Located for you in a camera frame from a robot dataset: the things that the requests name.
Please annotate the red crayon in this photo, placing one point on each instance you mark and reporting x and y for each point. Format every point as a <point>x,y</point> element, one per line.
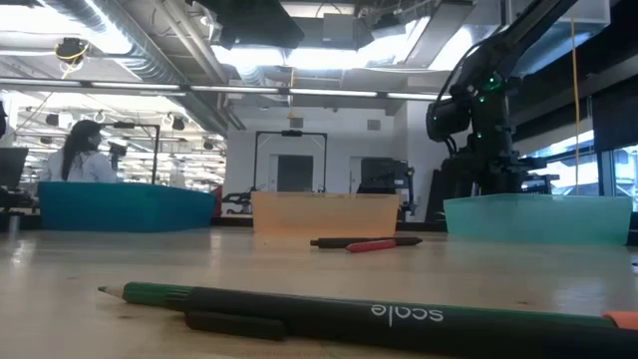
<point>371,246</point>

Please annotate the black pen with scale print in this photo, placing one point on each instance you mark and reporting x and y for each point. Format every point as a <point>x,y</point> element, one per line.
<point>349,329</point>

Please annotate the green pencil with orange eraser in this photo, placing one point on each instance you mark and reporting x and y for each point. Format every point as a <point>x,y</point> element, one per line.
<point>149,294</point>

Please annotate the neighbouring rig robot arm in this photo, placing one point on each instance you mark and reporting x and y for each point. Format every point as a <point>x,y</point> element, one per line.
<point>241,198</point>

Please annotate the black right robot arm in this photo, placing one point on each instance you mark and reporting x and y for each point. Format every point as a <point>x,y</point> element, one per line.
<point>523,30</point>

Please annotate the black shelf rack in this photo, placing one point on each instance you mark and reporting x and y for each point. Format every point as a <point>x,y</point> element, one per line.
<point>541,179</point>

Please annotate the black curtain panels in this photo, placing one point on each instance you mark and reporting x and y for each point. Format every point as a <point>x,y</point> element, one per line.
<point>437,207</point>

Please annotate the teal plastic bin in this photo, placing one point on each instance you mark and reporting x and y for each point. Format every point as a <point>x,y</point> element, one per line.
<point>538,219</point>

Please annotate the long tube light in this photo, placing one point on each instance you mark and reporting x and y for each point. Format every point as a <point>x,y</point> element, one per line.
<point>324,93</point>

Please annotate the black equipment cabinet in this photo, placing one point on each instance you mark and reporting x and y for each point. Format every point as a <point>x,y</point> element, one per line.
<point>384,174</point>

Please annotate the orange translucent plastic bin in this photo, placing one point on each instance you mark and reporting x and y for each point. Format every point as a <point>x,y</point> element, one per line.
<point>324,214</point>

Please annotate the person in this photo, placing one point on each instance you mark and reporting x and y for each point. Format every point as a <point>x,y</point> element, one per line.
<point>80,159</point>

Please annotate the blue plastic bin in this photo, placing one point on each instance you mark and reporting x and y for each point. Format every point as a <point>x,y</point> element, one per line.
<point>124,207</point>

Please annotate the dark computer monitor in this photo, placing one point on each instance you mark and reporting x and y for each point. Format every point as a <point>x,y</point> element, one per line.
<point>12,167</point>

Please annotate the black rig frame with camera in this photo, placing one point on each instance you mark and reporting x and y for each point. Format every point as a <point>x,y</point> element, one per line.
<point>291,133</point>

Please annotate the black aluminium table frame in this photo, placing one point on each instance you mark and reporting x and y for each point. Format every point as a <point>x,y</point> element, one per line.
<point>229,221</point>

